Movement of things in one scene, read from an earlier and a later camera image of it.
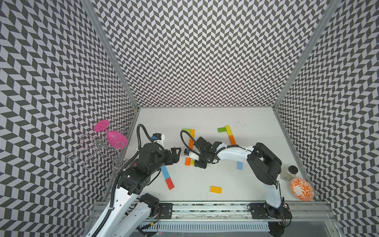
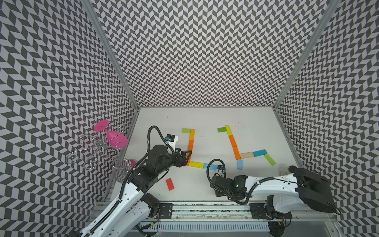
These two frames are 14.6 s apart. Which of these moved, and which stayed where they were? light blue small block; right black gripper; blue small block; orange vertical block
Moved: right black gripper; blue small block
Stayed: orange vertical block; light blue small block
